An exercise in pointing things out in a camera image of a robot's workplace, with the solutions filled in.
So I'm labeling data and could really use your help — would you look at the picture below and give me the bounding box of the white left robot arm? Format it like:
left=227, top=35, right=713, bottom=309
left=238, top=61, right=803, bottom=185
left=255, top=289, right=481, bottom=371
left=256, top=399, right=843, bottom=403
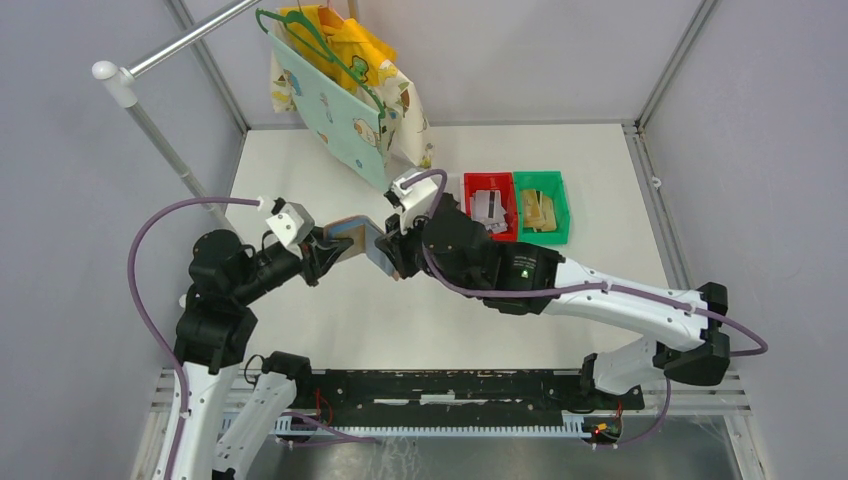
left=154, top=228, right=354, bottom=479

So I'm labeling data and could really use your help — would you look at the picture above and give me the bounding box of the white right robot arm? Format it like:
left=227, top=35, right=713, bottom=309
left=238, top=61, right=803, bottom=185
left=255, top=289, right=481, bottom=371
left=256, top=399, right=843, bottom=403
left=374, top=212, right=730, bottom=408

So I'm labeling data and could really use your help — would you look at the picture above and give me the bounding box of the white cards stack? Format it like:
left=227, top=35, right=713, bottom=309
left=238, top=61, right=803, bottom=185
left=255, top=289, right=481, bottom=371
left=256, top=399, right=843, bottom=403
left=470, top=190, right=508, bottom=234

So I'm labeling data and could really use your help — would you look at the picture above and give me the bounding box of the gold cards stack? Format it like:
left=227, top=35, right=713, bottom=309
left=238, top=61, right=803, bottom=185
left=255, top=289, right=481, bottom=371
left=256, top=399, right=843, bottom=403
left=520, top=189, right=558, bottom=233

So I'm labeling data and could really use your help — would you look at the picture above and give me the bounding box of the white plastic bin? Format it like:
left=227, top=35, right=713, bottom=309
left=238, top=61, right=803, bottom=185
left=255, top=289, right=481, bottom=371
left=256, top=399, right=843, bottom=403
left=434, top=192, right=465, bottom=218

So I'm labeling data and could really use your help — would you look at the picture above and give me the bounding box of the red plastic bin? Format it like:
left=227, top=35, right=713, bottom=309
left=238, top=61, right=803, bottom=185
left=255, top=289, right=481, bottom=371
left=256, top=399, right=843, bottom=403
left=460, top=172, right=518, bottom=242

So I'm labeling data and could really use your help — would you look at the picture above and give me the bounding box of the green plastic bin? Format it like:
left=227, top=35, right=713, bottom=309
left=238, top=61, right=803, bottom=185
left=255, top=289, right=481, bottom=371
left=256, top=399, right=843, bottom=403
left=512, top=171, right=571, bottom=246

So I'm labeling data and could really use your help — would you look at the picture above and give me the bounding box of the light green cartoon garment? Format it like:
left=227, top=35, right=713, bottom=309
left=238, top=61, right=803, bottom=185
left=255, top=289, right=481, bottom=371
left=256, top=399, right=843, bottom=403
left=269, top=34, right=390, bottom=191

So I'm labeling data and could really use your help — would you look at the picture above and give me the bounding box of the green clothes hanger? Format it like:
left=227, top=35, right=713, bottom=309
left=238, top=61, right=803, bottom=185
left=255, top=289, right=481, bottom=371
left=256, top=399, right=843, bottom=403
left=256, top=10, right=386, bottom=123

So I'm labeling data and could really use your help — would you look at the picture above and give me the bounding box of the yellow patterned children shirt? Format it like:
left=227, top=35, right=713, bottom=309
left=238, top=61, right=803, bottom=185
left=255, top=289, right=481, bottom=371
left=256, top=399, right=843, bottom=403
left=271, top=3, right=435, bottom=169

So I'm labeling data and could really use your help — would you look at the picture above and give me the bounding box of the silver clothes rack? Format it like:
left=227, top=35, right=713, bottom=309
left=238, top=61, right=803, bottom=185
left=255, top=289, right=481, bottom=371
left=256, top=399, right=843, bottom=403
left=91, top=0, right=266, bottom=233

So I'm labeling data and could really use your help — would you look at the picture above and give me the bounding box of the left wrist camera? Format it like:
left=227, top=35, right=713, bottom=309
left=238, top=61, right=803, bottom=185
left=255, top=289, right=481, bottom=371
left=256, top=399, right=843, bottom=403
left=257, top=196, right=315, bottom=247

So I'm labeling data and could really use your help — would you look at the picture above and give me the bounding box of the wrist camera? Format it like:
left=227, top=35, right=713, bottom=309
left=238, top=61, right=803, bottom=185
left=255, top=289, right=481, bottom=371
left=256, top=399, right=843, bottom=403
left=384, top=169, right=447, bottom=234
left=257, top=196, right=315, bottom=247

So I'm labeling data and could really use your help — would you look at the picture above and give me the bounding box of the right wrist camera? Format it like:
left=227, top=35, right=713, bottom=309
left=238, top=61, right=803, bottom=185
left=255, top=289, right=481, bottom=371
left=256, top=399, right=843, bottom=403
left=384, top=169, right=447, bottom=234

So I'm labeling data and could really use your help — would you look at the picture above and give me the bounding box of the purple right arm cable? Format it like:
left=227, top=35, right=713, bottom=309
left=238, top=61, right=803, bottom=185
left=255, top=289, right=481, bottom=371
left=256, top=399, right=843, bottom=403
left=400, top=168, right=770, bottom=452

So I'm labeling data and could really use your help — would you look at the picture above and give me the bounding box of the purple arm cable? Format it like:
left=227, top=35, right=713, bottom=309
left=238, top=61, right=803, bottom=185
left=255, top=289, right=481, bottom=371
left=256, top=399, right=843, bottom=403
left=127, top=195, right=379, bottom=480
left=400, top=168, right=770, bottom=452

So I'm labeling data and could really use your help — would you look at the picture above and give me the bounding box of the white slotted cable duct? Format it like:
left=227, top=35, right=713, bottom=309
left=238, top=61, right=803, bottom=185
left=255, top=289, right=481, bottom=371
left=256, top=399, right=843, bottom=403
left=221, top=413, right=588, bottom=439

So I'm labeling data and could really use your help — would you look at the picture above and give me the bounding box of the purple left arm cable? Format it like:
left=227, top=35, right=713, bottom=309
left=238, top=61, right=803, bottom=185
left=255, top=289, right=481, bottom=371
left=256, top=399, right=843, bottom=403
left=127, top=195, right=379, bottom=480

